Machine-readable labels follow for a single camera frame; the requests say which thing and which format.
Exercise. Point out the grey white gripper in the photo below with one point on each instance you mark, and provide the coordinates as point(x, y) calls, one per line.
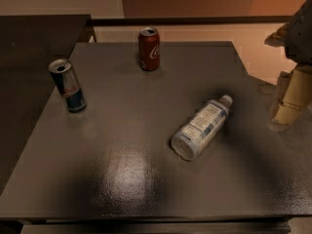
point(301, 38)

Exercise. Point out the clear blue-label plastic bottle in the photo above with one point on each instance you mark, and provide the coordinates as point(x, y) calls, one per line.
point(193, 137)

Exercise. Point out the red cola can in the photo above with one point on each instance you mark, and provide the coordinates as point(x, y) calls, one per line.
point(149, 48)

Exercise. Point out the silver blue energy drink can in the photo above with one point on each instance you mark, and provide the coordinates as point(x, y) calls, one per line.
point(64, 76)

